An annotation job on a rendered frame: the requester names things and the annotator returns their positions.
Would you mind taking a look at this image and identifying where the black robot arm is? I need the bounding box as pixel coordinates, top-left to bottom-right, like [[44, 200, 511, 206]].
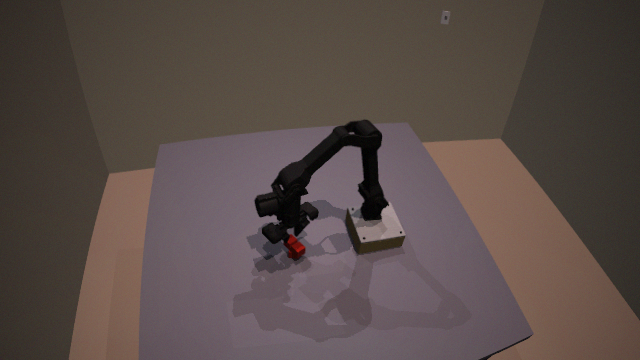
[[255, 120, 388, 221]]

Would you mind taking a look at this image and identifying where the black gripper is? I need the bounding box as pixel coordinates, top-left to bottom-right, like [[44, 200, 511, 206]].
[[262, 202, 319, 244]]

